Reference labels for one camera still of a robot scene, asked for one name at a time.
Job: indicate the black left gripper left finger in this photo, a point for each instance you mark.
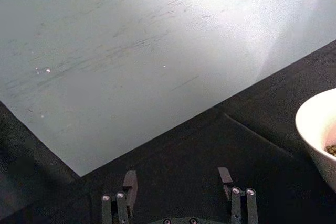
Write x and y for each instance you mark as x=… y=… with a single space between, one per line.
x=121 y=205

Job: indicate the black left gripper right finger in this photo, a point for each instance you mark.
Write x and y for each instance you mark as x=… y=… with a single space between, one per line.
x=240 y=205

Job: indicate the black table cloth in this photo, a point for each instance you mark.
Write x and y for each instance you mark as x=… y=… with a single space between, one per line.
x=199 y=161

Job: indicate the white bowl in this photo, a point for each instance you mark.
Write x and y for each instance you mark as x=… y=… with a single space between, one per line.
x=316 y=134

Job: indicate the brown-green bits in bowl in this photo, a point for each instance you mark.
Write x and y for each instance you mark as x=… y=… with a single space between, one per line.
x=331 y=149

